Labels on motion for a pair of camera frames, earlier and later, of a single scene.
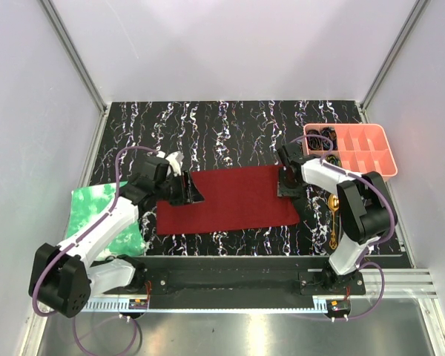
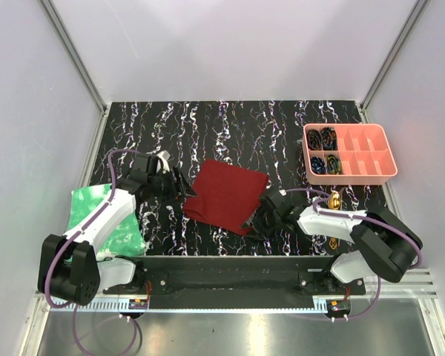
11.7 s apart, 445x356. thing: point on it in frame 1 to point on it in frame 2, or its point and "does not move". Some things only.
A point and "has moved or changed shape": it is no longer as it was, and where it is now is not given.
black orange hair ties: (314, 142) does not move
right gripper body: (285, 187) to (265, 222)
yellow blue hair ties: (333, 159) does not move
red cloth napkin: (233, 199) has moved or changed shape
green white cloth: (88, 204) does not move
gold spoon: (334, 202) does not move
